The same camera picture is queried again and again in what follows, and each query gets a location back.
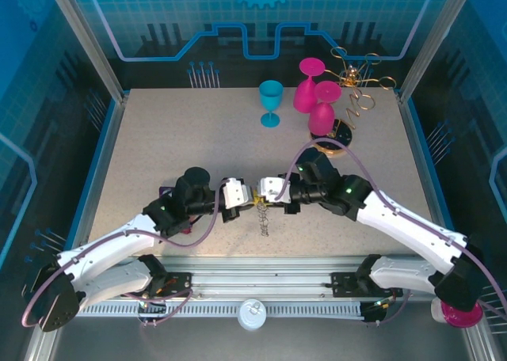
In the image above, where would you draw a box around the grey keyring organiser disc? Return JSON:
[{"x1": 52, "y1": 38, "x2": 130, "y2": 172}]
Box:
[{"x1": 255, "y1": 200, "x2": 274, "y2": 238}]

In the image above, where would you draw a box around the colourful candy bag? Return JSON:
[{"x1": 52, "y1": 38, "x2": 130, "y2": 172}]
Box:
[{"x1": 159, "y1": 185, "x2": 194, "y2": 235}]

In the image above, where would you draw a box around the pink plastic goblet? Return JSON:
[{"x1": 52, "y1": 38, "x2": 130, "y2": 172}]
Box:
[
  {"x1": 292, "y1": 57, "x2": 325, "y2": 113},
  {"x1": 308, "y1": 81, "x2": 343, "y2": 137}
]

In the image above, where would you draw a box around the blue plastic goblet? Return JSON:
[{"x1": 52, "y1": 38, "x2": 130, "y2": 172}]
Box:
[{"x1": 259, "y1": 80, "x2": 284, "y2": 129}]

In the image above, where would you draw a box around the white round cap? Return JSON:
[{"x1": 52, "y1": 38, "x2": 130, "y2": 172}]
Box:
[{"x1": 236, "y1": 298, "x2": 267, "y2": 331}]

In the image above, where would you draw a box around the white cup with pink lid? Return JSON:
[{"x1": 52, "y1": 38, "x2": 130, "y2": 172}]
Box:
[{"x1": 430, "y1": 297, "x2": 484, "y2": 329}]

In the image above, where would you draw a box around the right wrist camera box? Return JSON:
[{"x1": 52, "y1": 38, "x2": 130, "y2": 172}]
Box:
[{"x1": 257, "y1": 177, "x2": 292, "y2": 203}]

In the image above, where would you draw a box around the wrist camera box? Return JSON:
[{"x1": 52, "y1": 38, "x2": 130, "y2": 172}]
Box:
[
  {"x1": 220, "y1": 177, "x2": 254, "y2": 211},
  {"x1": 257, "y1": 177, "x2": 292, "y2": 203}
]

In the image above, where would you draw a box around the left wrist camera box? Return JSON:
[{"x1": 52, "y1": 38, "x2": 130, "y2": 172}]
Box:
[{"x1": 220, "y1": 177, "x2": 254, "y2": 211}]

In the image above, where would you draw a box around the gold wire glass rack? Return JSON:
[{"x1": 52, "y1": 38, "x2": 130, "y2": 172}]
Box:
[{"x1": 309, "y1": 46, "x2": 396, "y2": 158}]

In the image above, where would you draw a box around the aluminium frame rail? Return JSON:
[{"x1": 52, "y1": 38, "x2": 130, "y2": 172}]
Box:
[{"x1": 47, "y1": 253, "x2": 476, "y2": 298}]

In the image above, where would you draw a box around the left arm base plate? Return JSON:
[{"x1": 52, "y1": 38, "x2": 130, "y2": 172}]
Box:
[{"x1": 120, "y1": 272, "x2": 195, "y2": 298}]

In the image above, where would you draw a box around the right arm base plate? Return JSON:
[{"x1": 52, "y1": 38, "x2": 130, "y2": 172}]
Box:
[{"x1": 330, "y1": 271, "x2": 404, "y2": 298}]

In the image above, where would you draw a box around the white slotted cable duct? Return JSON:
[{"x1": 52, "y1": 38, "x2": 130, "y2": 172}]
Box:
[{"x1": 78, "y1": 302, "x2": 365, "y2": 318}]

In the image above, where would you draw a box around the aluminium frame post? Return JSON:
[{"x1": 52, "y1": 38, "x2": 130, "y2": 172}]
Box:
[
  {"x1": 43, "y1": 0, "x2": 130, "y2": 103},
  {"x1": 395, "y1": 0, "x2": 478, "y2": 105}
]

